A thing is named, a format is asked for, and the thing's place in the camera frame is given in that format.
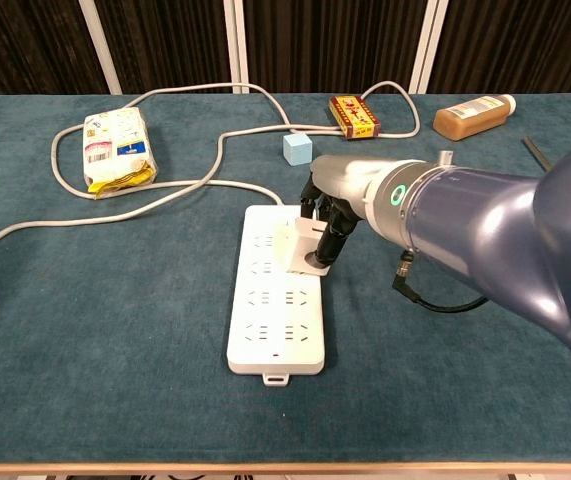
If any black wrist cable with connector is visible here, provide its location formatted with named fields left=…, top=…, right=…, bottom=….
left=391, top=249, right=489, bottom=315

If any brown liquid bottle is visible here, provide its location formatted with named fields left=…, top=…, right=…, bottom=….
left=432, top=93, right=518, bottom=143

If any white slanted partition post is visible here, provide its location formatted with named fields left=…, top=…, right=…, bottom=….
left=77, top=0, right=124, bottom=95

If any white yellow snack bag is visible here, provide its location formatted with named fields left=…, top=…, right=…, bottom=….
left=82, top=106, right=159, bottom=200

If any white double partition post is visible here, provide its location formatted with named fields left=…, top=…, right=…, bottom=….
left=222, top=0, right=251, bottom=95

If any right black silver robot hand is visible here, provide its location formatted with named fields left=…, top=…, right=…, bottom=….
left=299, top=154, right=397, bottom=270

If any light blue cube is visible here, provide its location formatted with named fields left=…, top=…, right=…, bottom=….
left=282, top=132, right=314, bottom=167

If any red yellow carton box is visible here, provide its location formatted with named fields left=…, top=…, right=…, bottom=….
left=328, top=94, right=383, bottom=141

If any thin metal rod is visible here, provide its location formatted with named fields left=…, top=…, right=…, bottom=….
left=522, top=135, right=551, bottom=174

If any blue table cloth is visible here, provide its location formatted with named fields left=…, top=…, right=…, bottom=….
left=0, top=92, right=571, bottom=466

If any grey power strip cable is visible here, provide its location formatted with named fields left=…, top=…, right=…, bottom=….
left=0, top=82, right=422, bottom=265

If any white power strip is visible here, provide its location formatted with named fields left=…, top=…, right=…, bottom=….
left=225, top=203, right=326, bottom=388

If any white plug adapter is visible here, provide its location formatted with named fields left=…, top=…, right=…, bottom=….
left=274, top=215, right=334, bottom=278

